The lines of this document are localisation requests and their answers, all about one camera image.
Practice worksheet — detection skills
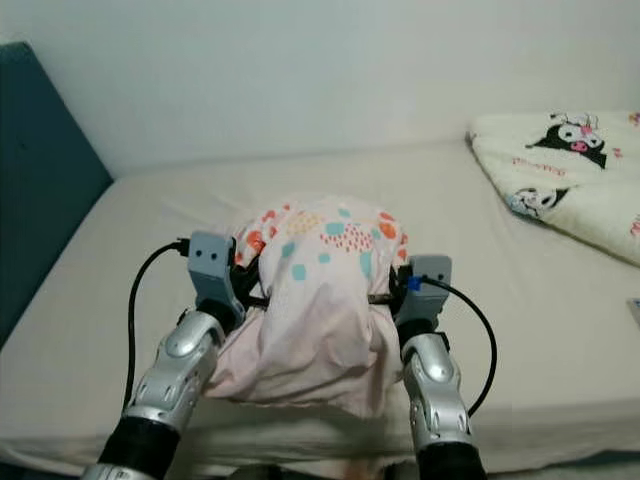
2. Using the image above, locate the cream cartoon print quilt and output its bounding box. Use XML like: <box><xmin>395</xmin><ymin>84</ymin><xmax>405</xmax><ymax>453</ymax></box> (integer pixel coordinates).
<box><xmin>468</xmin><ymin>110</ymin><xmax>640</xmax><ymax>269</ymax></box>

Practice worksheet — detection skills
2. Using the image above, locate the dark teal upholstered headboard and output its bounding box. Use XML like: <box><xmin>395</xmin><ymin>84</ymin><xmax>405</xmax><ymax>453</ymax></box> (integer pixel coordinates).
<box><xmin>0</xmin><ymin>40</ymin><xmax>113</xmax><ymax>341</ymax></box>

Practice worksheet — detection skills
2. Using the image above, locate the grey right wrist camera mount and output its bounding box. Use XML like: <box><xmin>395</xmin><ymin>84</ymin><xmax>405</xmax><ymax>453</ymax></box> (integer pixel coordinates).
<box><xmin>395</xmin><ymin>255</ymin><xmax>453</xmax><ymax>336</ymax></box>

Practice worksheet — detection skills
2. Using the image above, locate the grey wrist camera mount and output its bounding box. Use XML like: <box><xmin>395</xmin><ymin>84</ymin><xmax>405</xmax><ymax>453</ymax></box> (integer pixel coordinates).
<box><xmin>188</xmin><ymin>230</ymin><xmax>246</xmax><ymax>313</ymax></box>
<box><xmin>395</xmin><ymin>255</ymin><xmax>453</xmax><ymax>336</ymax></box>

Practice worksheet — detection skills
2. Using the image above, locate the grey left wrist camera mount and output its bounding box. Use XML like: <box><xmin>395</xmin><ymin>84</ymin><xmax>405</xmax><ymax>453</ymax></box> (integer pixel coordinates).
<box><xmin>188</xmin><ymin>230</ymin><xmax>246</xmax><ymax>313</ymax></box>

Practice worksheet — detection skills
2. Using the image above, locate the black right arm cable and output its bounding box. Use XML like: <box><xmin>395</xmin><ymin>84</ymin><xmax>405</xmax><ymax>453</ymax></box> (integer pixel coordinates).
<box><xmin>415</xmin><ymin>278</ymin><xmax>499</xmax><ymax>419</ymax></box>

